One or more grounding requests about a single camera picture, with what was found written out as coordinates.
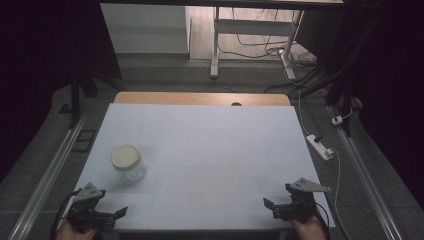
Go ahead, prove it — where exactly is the white round jar lid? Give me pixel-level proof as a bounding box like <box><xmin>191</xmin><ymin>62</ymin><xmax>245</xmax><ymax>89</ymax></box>
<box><xmin>110</xmin><ymin>144</ymin><xmax>142</xmax><ymax>172</ymax></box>

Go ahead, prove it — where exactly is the person's right hand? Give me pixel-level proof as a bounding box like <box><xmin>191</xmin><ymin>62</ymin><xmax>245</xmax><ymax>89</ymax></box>
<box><xmin>289</xmin><ymin>214</ymin><xmax>329</xmax><ymax>240</ymax></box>

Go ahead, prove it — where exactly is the black rectangular floor frame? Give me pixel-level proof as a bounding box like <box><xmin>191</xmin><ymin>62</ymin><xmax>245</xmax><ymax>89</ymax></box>
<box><xmin>71</xmin><ymin>128</ymin><xmax>98</xmax><ymax>154</ymax></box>

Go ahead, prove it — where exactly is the tangle of black floor cables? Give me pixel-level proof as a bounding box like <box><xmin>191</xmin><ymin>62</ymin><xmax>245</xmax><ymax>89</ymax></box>
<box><xmin>216</xmin><ymin>7</ymin><xmax>319</xmax><ymax>69</ymax></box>

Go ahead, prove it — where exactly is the aluminium floor rail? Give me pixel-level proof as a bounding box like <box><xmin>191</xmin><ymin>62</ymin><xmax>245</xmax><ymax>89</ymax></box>
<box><xmin>7</xmin><ymin>109</ymin><xmax>92</xmax><ymax>240</ymax></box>
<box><xmin>327</xmin><ymin>105</ymin><xmax>405</xmax><ymax>240</ymax></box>

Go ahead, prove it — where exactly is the thin white cable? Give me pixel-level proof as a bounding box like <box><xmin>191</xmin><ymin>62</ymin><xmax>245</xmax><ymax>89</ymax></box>
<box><xmin>297</xmin><ymin>89</ymin><xmax>354</xmax><ymax>209</ymax></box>

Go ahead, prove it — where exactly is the white power strip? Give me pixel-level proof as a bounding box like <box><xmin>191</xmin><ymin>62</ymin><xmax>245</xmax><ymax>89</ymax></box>
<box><xmin>305</xmin><ymin>133</ymin><xmax>335</xmax><ymax>162</ymax></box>

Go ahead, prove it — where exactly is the white cabinet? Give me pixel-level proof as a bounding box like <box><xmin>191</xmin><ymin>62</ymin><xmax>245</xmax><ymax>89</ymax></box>
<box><xmin>100</xmin><ymin>3</ymin><xmax>192</xmax><ymax>55</ymax></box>

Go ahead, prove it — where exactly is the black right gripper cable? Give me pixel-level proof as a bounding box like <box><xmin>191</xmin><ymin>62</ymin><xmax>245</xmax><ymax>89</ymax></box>
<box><xmin>314</xmin><ymin>201</ymin><xmax>332</xmax><ymax>240</ymax></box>

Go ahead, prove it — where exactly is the black metal stand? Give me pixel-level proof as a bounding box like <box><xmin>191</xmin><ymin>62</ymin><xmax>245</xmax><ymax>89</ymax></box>
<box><xmin>289</xmin><ymin>13</ymin><xmax>384</xmax><ymax>138</ymax></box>
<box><xmin>59</xmin><ymin>64</ymin><xmax>128</xmax><ymax>130</ymax></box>

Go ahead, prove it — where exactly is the white table mat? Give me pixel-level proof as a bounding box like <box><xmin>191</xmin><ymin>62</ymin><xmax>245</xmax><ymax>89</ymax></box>
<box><xmin>57</xmin><ymin>102</ymin><xmax>336</xmax><ymax>232</ymax></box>

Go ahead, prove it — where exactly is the clear glass jar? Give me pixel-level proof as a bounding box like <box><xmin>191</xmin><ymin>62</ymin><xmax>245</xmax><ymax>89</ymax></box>
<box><xmin>114</xmin><ymin>159</ymin><xmax>148</xmax><ymax>185</ymax></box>

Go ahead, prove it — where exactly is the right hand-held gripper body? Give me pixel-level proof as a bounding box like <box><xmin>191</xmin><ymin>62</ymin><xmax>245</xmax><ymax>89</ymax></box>
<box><xmin>271</xmin><ymin>177</ymin><xmax>332</xmax><ymax>224</ymax></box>

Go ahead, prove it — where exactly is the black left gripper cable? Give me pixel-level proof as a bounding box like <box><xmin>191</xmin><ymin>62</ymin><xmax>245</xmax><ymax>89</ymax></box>
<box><xmin>49</xmin><ymin>188</ymin><xmax>83</xmax><ymax>240</ymax></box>

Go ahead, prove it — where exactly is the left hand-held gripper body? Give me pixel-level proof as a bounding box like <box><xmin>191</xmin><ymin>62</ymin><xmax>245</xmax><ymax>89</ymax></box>
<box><xmin>67</xmin><ymin>182</ymin><xmax>118</xmax><ymax>233</ymax></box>

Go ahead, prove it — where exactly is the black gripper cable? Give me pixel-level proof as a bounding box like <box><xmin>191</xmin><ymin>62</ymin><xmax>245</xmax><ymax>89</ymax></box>
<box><xmin>314</xmin><ymin>201</ymin><xmax>332</xmax><ymax>240</ymax></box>
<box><xmin>49</xmin><ymin>188</ymin><xmax>83</xmax><ymax>240</ymax></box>

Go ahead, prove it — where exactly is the person's left hand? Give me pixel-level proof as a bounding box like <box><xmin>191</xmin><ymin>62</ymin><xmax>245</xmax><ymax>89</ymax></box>
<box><xmin>54</xmin><ymin>218</ymin><xmax>98</xmax><ymax>240</ymax></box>

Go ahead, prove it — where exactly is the white desk frame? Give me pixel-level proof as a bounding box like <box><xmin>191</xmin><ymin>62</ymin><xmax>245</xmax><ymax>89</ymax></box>
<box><xmin>209</xmin><ymin>6</ymin><xmax>305</xmax><ymax>81</ymax></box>

